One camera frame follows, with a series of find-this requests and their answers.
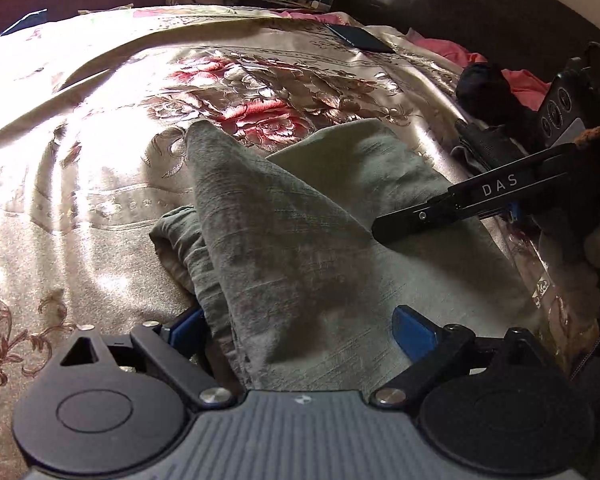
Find pink cloth near headboard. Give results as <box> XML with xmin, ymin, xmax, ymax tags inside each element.
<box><xmin>404</xmin><ymin>28</ymin><xmax>553</xmax><ymax>111</ymax></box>

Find olive green pants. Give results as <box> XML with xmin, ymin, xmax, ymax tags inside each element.
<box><xmin>150</xmin><ymin>119</ymin><xmax>541</xmax><ymax>392</ymax></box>

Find floral satin bedspread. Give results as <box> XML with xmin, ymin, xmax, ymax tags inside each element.
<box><xmin>0</xmin><ymin>6</ymin><xmax>597</xmax><ymax>479</ymax></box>

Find black garment near headboard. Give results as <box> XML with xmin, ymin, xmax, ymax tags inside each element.
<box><xmin>455</xmin><ymin>62</ymin><xmax>524</xmax><ymax>126</ymax></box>

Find blue object behind bed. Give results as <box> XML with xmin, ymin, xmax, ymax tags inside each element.
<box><xmin>0</xmin><ymin>9</ymin><xmax>48</xmax><ymax>37</ymax></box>

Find dark wooden headboard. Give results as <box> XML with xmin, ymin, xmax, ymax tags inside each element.
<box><xmin>332</xmin><ymin>0</ymin><xmax>600</xmax><ymax>81</ymax></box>

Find black smartphone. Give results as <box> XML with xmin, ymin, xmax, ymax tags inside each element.
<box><xmin>326</xmin><ymin>24</ymin><xmax>393</xmax><ymax>53</ymax></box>

